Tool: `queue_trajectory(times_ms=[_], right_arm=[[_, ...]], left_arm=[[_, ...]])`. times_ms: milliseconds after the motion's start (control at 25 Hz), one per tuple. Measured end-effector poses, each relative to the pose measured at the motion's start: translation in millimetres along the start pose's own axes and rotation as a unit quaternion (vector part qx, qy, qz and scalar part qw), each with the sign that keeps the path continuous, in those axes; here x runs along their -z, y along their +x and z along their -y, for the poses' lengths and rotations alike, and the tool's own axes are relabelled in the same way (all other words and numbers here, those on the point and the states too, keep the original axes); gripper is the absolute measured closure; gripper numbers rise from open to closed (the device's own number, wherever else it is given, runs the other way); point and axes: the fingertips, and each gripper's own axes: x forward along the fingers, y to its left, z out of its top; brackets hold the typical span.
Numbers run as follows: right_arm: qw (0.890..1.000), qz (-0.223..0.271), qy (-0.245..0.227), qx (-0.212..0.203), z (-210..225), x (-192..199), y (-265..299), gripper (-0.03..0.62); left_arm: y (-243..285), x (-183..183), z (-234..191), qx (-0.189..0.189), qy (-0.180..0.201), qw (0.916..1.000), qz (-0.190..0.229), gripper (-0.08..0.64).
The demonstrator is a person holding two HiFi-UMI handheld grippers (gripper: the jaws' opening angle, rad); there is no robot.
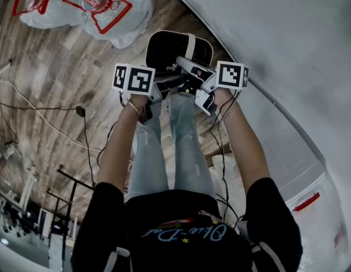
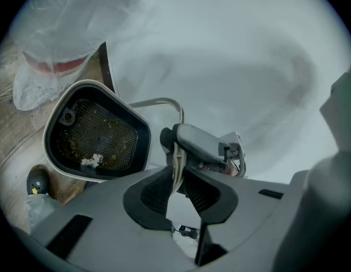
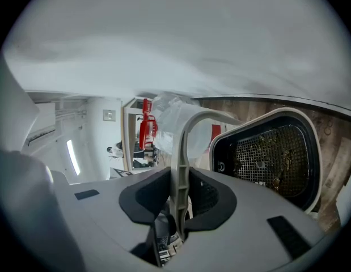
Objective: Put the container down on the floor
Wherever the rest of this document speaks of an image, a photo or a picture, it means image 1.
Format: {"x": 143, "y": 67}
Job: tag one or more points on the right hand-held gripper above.
{"x": 232, "y": 75}

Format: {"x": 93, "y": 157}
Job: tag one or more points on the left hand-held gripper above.
{"x": 135, "y": 79}

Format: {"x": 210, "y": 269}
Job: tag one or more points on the black bin with white rim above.
{"x": 164, "y": 50}

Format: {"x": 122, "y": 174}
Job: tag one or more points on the person's left forearm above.
{"x": 118, "y": 152}

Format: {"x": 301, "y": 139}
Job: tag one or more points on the person's right forearm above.
{"x": 246, "y": 152}

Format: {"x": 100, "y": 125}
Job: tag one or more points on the person's right hand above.
{"x": 200, "y": 73}

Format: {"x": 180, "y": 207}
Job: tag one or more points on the white crumpled tissue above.
{"x": 172, "y": 66}

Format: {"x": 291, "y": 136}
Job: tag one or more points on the person's left black shoe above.
{"x": 168, "y": 91}

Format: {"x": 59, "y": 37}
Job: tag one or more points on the person's black shoe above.
{"x": 189, "y": 86}
{"x": 168, "y": 91}

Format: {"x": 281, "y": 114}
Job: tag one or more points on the person's right black shoe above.
{"x": 189, "y": 86}

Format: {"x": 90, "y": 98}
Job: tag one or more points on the person's light blue jeans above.
{"x": 152, "y": 152}

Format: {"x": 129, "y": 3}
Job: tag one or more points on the white foam sheet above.
{"x": 234, "y": 197}

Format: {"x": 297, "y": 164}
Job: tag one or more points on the white chest cabinet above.
{"x": 283, "y": 169}

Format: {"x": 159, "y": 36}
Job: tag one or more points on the person's black printed shirt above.
{"x": 178, "y": 251}

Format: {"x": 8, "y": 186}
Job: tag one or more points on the black metal rack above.
{"x": 69, "y": 222}

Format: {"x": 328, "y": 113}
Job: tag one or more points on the white stand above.
{"x": 29, "y": 186}

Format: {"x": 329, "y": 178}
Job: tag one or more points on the plastic wrapped bottle pack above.
{"x": 319, "y": 228}

